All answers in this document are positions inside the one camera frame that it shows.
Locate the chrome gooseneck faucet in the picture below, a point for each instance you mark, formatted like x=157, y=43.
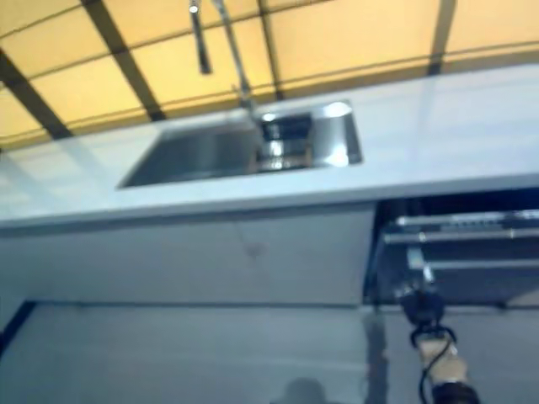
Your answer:
x=238, y=63

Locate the dishwasher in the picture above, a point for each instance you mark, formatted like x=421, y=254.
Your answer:
x=476, y=273

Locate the black dish rack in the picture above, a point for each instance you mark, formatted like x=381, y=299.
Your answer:
x=286, y=147

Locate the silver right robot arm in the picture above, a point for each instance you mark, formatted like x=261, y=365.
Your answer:
x=446, y=362

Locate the stainless steel sink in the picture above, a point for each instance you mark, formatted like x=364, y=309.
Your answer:
x=189, y=160

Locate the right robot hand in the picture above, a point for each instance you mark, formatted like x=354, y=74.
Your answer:
x=423, y=307

